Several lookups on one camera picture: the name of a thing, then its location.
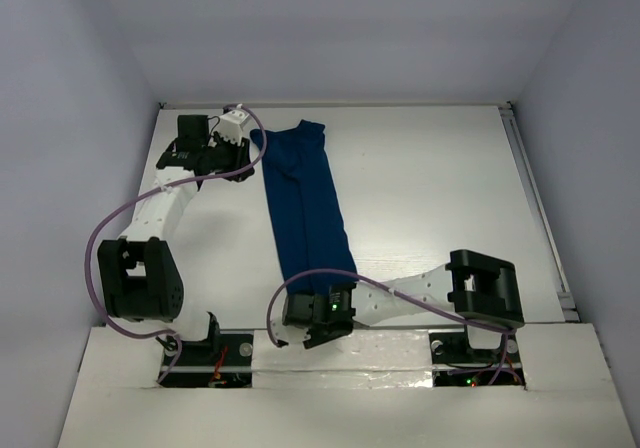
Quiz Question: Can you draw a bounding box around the blue mickey mouse t-shirt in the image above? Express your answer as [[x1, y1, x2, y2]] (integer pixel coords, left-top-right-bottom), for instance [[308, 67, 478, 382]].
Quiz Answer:
[[250, 120, 357, 279]]

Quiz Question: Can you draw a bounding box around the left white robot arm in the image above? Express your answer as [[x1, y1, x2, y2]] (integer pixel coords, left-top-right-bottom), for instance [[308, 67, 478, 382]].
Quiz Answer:
[[97, 107, 254, 323]]

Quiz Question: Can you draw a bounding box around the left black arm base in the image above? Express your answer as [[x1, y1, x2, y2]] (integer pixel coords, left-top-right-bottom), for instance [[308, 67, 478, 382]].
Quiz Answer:
[[160, 330, 254, 389]]

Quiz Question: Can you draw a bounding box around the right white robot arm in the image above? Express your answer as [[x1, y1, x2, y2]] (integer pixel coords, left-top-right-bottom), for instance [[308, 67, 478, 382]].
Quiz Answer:
[[266, 249, 525, 360]]

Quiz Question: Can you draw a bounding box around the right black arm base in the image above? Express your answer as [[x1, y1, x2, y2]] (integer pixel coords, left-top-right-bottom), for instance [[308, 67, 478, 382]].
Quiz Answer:
[[429, 330, 526, 388]]

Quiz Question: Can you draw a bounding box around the silver foil tape strip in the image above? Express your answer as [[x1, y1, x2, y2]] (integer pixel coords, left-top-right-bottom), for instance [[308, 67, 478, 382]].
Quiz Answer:
[[251, 330, 434, 390]]

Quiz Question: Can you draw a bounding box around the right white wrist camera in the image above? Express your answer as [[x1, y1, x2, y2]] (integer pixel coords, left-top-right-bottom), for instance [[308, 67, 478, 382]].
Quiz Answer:
[[269, 319, 309, 348]]

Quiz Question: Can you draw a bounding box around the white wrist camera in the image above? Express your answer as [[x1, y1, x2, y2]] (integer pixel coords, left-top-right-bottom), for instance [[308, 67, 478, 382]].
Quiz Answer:
[[269, 319, 309, 348], [216, 108, 251, 146]]

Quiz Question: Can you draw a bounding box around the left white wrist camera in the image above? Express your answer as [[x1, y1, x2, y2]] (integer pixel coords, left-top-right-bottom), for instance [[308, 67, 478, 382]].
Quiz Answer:
[[216, 108, 251, 146]]

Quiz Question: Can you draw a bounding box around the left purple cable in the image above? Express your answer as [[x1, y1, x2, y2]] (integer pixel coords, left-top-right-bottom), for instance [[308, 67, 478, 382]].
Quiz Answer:
[[83, 103, 269, 384]]

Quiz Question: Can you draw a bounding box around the purple cable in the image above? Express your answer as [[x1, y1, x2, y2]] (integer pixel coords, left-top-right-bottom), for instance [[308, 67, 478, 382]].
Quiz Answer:
[[83, 103, 269, 384], [265, 267, 521, 387]]

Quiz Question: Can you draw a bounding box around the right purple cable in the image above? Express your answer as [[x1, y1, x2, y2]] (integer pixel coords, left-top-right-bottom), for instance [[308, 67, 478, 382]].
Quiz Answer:
[[265, 267, 521, 387]]

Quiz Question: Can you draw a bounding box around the aluminium rail at table edge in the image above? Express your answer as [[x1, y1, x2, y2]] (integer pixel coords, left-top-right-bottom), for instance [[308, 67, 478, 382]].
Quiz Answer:
[[498, 102, 581, 323]]

